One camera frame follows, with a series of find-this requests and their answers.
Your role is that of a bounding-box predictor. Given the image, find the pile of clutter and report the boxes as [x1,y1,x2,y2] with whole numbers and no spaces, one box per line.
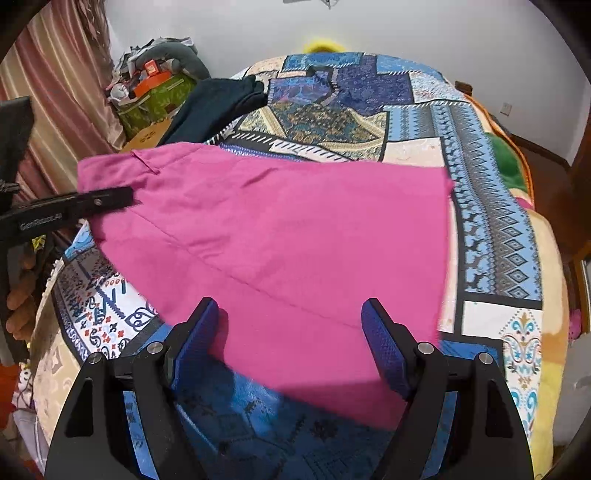
[105,37,204,104]

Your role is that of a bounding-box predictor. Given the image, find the yellow foam tube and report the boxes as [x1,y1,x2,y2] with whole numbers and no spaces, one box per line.
[302,37,347,54]

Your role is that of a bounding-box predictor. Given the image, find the pink pants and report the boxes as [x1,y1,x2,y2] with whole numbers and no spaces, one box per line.
[76,142,455,430]

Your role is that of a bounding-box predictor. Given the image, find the grey plush toy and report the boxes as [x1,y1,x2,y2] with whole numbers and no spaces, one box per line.
[148,42,212,79]

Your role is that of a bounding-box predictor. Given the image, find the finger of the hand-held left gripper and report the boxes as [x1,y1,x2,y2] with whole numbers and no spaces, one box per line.
[0,186,136,244]

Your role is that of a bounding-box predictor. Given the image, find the striped brown curtain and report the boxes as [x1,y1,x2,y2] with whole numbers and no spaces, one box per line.
[0,0,123,195]

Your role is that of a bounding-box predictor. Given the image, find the patchwork printed blanket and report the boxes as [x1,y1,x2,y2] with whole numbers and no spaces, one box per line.
[46,51,546,480]

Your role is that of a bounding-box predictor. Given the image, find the wooden wardrobe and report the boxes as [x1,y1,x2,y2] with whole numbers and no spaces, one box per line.
[566,138,591,333]

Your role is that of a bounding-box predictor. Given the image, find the dark folded garment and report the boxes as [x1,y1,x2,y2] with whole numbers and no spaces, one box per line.
[159,75,269,146]

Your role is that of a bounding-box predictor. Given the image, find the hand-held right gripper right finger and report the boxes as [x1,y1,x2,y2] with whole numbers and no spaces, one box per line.
[360,298,537,480]

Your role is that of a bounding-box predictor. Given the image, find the wooden lap desk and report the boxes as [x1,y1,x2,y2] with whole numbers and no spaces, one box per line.
[121,117,174,151]

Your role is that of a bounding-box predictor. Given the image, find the person's left hand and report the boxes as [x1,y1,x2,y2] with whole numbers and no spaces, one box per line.
[6,276,37,354]

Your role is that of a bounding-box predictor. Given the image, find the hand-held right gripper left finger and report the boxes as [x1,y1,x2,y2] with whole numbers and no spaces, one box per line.
[44,298,220,480]

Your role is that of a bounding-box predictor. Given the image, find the green storage bag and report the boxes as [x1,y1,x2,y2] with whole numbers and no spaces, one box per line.
[115,73,199,139]

